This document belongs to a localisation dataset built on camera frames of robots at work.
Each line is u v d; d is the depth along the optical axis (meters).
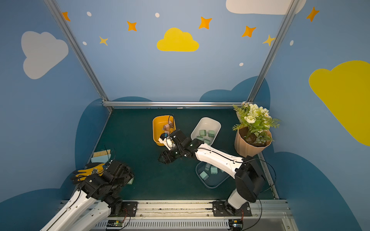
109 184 0.54
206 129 1.08
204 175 0.84
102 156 0.95
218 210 0.74
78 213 0.47
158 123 1.10
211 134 1.04
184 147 0.61
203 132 1.04
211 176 0.85
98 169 0.84
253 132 0.85
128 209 0.75
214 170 0.86
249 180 0.43
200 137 1.01
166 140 0.69
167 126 1.05
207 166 0.86
